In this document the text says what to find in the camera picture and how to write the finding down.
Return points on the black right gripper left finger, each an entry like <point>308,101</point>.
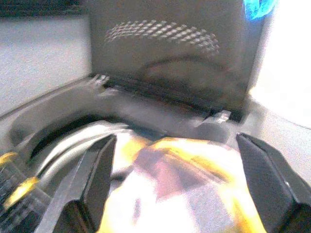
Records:
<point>92,174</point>

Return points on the yellow washer panel sticker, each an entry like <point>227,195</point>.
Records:
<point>22,191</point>
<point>7,157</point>

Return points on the steel washer drum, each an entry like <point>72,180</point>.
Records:
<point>73,143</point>

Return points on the grey top-load washing machine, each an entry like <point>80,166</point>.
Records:
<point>60,102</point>

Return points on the dark tinted washer lid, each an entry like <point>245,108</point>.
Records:
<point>170,60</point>

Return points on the yellow grey plaid cloth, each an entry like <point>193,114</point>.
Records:
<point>182,194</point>

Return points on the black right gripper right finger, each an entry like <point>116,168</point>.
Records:
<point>267,174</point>

